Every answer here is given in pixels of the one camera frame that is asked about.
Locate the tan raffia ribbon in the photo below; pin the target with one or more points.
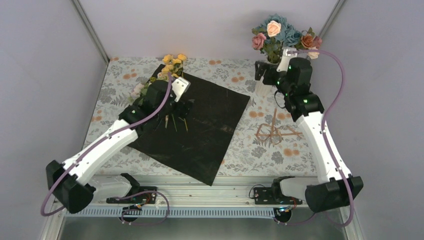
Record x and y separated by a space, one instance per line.
275 134

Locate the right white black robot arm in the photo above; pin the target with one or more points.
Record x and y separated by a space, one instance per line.
334 186

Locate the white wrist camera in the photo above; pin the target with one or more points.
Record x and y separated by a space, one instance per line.
287 54
179 86

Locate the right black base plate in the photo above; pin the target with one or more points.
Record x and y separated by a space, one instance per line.
270 196

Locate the blue rose stem bunch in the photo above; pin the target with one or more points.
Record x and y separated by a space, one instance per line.
290 36

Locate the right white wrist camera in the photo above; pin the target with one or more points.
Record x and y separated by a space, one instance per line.
287 54

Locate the white ribbed ceramic vase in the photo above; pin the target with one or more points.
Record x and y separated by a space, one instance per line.
261 89

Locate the pink orange rose stem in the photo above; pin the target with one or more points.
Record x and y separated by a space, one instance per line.
309 40

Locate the colourful artificial flower bouquet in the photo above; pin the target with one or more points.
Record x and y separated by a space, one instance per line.
151 100

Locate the aluminium rail frame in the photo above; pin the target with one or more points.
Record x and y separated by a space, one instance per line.
205 198

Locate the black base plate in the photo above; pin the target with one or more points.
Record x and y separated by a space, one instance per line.
270 196
141 199

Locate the yellow rose stem bunch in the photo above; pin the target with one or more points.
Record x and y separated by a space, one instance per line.
174 66

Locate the right vertical aluminium post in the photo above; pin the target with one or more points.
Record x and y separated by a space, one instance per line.
332 18

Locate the vertical aluminium post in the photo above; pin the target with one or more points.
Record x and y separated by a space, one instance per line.
332 18
91 30

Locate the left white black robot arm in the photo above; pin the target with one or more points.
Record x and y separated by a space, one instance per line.
73 182

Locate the floral patterned table mat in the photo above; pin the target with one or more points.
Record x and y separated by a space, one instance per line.
245 156

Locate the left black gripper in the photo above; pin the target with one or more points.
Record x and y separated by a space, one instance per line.
178 111

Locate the pink peach rose stem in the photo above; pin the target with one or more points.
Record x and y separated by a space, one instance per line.
266 40

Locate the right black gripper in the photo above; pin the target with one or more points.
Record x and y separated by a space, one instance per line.
263 66

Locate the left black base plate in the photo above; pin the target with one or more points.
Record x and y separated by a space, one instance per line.
141 199

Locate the left vertical aluminium post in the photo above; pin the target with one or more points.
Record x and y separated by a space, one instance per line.
91 30

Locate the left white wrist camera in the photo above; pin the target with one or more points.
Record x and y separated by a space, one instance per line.
179 86

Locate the black wrapping paper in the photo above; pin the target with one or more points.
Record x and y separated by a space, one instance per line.
196 145

